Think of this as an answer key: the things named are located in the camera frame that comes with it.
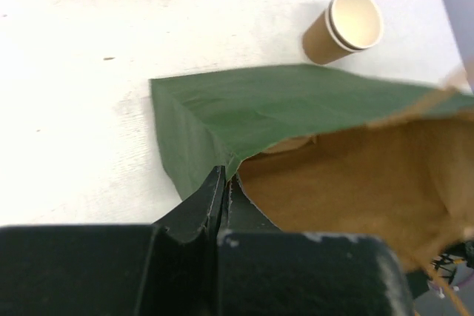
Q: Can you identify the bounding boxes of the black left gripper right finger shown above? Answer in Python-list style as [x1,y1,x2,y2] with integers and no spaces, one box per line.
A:
[220,184,281,237]

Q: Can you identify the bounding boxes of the green paper bag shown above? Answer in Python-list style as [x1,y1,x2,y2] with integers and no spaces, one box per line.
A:
[148,62,474,316]

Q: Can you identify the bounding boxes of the brown paper cup stack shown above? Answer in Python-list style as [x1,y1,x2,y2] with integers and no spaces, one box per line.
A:
[302,0,384,65]

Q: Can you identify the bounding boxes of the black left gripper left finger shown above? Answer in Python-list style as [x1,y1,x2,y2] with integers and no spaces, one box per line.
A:
[153,166,226,245]

